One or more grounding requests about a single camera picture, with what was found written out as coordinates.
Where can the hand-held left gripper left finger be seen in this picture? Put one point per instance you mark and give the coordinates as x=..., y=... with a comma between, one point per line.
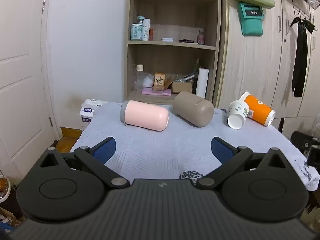
x=106, y=148

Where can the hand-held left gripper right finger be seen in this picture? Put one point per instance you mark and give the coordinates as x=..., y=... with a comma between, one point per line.
x=221, y=150

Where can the white floral mug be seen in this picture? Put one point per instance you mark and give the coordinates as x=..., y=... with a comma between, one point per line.
x=236, y=116

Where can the taupe insulated cup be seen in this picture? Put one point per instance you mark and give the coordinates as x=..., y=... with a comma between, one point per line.
x=192, y=108

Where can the pink insulated cup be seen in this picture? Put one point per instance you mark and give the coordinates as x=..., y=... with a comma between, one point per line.
x=145, y=115

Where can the orange paper cup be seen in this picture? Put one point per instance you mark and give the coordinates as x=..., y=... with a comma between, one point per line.
x=260, y=110

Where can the tissue pack blue label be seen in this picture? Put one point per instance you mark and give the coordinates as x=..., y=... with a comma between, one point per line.
x=87, y=115

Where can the black white patterned cloth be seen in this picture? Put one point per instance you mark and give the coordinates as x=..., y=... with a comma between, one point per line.
x=190, y=174

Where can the white tissue pack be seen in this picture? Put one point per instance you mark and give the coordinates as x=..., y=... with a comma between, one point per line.
x=96, y=102

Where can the paper towel roll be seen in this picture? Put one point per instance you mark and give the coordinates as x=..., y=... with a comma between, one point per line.
x=202, y=83

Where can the open cardboard box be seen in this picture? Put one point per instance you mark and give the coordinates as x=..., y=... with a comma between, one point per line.
x=181, y=87

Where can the clear plastic bottle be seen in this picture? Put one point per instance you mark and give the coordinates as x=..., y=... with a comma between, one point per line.
x=134, y=80

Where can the pink flat box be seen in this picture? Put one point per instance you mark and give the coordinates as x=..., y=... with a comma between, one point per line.
x=156, y=91

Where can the white bowl-shaped item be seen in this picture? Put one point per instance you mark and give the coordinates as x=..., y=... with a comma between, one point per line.
x=148, y=81

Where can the clear bottle cream cap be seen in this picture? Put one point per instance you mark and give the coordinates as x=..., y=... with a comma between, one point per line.
x=140, y=76

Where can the small wooden box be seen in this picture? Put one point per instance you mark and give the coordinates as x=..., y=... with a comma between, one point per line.
x=159, y=87

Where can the black chair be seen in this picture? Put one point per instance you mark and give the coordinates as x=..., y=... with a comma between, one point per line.
x=303, y=140

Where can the floral printed box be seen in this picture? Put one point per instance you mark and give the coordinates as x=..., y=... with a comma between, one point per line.
x=159, y=79

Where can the white printed plastic bag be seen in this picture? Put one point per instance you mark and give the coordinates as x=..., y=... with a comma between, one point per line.
x=306, y=171

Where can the light wooden wardrobe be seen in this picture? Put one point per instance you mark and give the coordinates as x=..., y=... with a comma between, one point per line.
x=270, y=67

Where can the white door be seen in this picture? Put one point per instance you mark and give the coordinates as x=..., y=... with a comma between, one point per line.
x=22, y=80

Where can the orange item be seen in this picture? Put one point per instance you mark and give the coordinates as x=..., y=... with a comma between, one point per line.
x=3, y=187

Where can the pink lotion bottle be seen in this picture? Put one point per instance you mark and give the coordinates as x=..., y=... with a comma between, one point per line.
x=201, y=37

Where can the black flat item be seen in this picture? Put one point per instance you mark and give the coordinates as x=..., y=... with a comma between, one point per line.
x=186, y=40

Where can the white teal lotion bottle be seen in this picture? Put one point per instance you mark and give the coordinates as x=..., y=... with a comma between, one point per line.
x=136, y=33

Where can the white flat case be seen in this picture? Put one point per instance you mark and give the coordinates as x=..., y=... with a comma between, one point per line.
x=167, y=39

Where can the small orange bottle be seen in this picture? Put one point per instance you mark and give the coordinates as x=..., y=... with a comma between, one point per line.
x=151, y=34

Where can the black ribbon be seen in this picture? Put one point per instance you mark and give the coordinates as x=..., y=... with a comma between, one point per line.
x=301, y=55

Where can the white tube bottle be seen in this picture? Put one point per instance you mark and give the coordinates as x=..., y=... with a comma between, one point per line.
x=146, y=30

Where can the teal hanging bag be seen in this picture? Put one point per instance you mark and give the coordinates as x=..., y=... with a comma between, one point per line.
x=251, y=22

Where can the teal pump bottle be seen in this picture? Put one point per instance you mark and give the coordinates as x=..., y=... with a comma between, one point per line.
x=141, y=20

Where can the wooden shelf unit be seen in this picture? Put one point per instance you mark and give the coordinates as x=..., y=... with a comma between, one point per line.
x=172, y=15

